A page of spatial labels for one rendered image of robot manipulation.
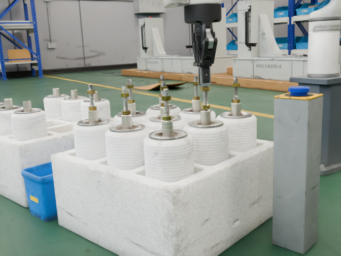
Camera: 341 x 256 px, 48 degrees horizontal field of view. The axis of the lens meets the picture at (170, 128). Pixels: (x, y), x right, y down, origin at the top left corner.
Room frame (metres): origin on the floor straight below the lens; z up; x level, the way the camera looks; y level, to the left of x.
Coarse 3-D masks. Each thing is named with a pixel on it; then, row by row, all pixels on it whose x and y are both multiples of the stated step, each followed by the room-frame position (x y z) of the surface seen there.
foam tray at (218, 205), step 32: (64, 160) 0.83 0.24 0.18; (96, 160) 0.81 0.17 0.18; (256, 160) 0.81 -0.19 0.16; (64, 192) 0.84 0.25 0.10; (96, 192) 0.75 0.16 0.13; (128, 192) 0.68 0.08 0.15; (160, 192) 0.63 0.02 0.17; (192, 192) 0.65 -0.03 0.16; (224, 192) 0.72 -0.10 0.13; (256, 192) 0.81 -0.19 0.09; (64, 224) 0.85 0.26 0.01; (96, 224) 0.76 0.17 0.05; (128, 224) 0.69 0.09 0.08; (160, 224) 0.63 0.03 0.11; (192, 224) 0.64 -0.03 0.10; (224, 224) 0.72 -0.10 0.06; (256, 224) 0.81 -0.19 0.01
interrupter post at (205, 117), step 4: (200, 112) 0.80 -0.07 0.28; (204, 112) 0.79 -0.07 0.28; (208, 112) 0.79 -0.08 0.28; (200, 116) 0.80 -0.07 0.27; (204, 116) 0.79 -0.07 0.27; (208, 116) 0.79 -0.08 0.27; (200, 120) 0.80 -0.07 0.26; (204, 120) 0.79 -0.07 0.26; (208, 120) 0.79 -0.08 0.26; (204, 124) 0.79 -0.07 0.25; (208, 124) 0.79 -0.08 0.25
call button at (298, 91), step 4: (288, 88) 0.74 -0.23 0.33; (292, 88) 0.73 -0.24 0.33; (296, 88) 0.72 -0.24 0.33; (300, 88) 0.72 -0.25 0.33; (304, 88) 0.72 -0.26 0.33; (308, 88) 0.72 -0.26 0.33; (292, 92) 0.73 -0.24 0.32; (296, 92) 0.72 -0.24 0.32; (300, 92) 0.72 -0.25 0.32; (304, 92) 0.73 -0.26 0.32
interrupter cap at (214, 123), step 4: (196, 120) 0.83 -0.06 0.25; (212, 120) 0.82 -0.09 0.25; (216, 120) 0.82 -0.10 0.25; (220, 120) 0.82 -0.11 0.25; (188, 124) 0.80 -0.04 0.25; (192, 124) 0.79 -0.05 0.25; (196, 124) 0.79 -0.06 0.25; (200, 124) 0.80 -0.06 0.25; (212, 124) 0.80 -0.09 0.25; (216, 124) 0.78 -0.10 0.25; (220, 124) 0.78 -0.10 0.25
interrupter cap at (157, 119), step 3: (150, 117) 0.89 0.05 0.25; (153, 117) 0.90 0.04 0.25; (156, 117) 0.89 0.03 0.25; (159, 117) 0.90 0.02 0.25; (174, 117) 0.89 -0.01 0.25; (177, 117) 0.88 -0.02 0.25; (180, 117) 0.87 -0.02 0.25; (150, 120) 0.87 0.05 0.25; (153, 120) 0.86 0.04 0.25; (156, 120) 0.85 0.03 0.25; (159, 120) 0.85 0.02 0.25; (174, 120) 0.85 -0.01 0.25; (177, 120) 0.86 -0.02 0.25
